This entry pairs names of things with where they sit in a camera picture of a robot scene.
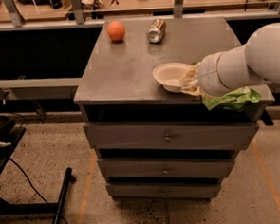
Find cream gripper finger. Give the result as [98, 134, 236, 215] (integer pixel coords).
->
[180, 79, 203, 96]
[181, 63, 201, 81]

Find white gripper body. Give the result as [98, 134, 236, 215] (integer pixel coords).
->
[197, 53, 229, 96]

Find white paper bowl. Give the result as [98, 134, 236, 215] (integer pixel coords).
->
[153, 63, 191, 94]

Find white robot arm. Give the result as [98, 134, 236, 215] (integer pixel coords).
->
[180, 23, 280, 97]

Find green rice chip bag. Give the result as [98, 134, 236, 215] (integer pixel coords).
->
[198, 86, 261, 112]

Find silver soda can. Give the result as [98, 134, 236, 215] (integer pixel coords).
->
[146, 18, 166, 44]

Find grey drawer cabinet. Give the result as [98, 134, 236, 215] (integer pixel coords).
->
[74, 17, 274, 199]

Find orange fruit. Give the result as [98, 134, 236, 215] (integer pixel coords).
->
[106, 21, 125, 42]

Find black stand base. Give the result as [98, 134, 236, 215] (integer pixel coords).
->
[0, 122, 78, 224]

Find black floor cable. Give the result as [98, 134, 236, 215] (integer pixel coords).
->
[8, 154, 76, 224]

